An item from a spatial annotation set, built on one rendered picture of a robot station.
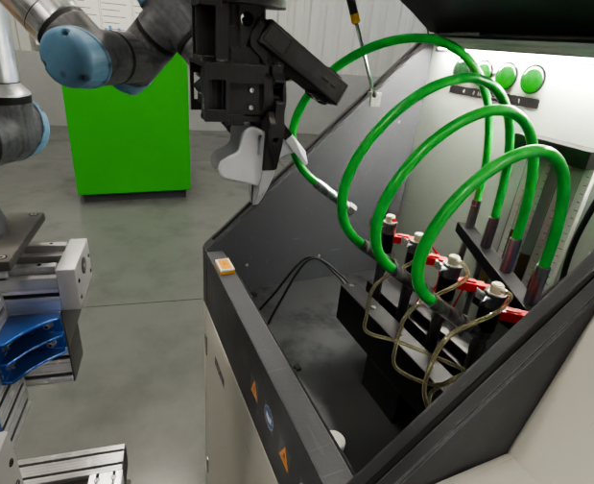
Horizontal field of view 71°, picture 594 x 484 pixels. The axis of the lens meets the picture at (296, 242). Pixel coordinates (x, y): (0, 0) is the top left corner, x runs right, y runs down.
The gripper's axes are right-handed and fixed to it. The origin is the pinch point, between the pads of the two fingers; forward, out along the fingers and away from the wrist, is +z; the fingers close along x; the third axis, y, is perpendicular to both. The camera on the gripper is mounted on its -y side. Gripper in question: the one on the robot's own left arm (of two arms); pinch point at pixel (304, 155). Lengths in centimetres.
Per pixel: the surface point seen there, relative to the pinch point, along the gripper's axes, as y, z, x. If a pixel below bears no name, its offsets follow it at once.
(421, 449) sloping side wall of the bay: 9.2, 31.3, 32.8
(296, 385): 21.6, 25.1, 15.9
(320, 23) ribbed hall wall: -142, -136, -643
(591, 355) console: -10.9, 34.8, 30.5
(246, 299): 25.8, 14.4, -4.9
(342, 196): -0.6, 7.4, 14.0
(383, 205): -3.8, 10.3, 21.0
